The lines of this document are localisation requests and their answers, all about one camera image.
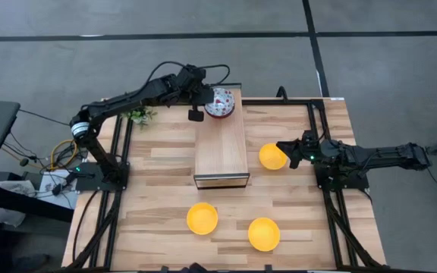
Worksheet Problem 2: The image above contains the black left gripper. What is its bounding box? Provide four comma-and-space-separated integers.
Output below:
180, 67, 216, 122

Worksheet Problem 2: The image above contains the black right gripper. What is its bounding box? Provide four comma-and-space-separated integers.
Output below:
276, 130, 322, 170

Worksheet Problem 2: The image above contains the red floral patterned bowl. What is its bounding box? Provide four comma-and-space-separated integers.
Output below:
204, 87, 236, 119

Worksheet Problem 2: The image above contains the yellow mini bowl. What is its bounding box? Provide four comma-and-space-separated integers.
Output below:
247, 217, 281, 253
186, 202, 219, 236
258, 143, 289, 171

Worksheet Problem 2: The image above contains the small green potted plant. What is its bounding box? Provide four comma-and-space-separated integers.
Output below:
121, 106, 159, 132

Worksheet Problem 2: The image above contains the white paper box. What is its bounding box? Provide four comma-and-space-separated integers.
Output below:
38, 168, 79, 210

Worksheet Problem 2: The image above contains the white plastic bag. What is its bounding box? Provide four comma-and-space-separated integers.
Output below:
0, 180, 37, 228

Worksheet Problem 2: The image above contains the black aluminium rig frame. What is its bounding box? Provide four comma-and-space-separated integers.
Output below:
64, 96, 388, 272

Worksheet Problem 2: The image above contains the black frame wooden shelf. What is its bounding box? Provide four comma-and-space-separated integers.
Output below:
193, 83, 251, 190

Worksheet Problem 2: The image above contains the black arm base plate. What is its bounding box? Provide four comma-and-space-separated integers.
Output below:
74, 162, 130, 193
314, 161, 370, 191

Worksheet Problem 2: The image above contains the thin black cable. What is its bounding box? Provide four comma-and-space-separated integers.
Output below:
18, 108, 71, 127

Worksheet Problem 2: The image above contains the yellow cable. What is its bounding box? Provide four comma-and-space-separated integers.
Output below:
50, 139, 78, 171

